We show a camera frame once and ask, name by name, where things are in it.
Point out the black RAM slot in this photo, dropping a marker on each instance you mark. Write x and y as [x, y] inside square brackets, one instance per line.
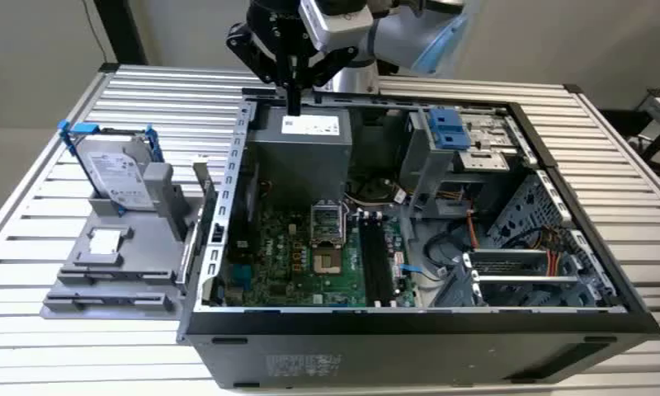
[382, 258]
[368, 258]
[388, 258]
[375, 258]

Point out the hard disk in blue carrier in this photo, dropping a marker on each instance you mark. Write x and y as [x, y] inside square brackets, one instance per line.
[112, 173]

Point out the graphics card with silver bracket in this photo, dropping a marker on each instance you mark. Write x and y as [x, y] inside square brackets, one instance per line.
[199, 177]

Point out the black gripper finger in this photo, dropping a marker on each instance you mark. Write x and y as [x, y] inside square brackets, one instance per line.
[330, 66]
[252, 53]

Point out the grey power supply unit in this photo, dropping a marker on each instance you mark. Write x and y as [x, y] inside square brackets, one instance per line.
[296, 165]

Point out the black open PC case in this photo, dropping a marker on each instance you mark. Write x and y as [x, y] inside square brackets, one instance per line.
[418, 354]

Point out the black upright post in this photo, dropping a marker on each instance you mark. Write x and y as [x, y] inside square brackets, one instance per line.
[120, 33]

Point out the silver CPU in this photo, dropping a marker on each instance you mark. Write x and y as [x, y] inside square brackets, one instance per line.
[103, 242]

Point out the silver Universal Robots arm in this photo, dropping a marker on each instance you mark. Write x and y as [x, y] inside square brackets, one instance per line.
[402, 41]

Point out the CPU socket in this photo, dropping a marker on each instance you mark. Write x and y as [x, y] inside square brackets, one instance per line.
[327, 260]

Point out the green motherboard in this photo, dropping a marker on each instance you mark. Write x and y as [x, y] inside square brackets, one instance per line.
[275, 268]

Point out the grey parts rack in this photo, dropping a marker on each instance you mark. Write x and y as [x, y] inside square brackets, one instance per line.
[143, 247]

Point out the silver disk bay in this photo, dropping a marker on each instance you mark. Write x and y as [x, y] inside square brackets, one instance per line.
[484, 161]

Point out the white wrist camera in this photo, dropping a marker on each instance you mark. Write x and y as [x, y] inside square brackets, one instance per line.
[335, 20]

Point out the blue disk carrier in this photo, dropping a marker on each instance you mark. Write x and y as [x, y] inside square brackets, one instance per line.
[446, 132]

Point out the black cooler fan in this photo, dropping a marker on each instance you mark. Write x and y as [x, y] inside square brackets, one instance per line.
[371, 187]

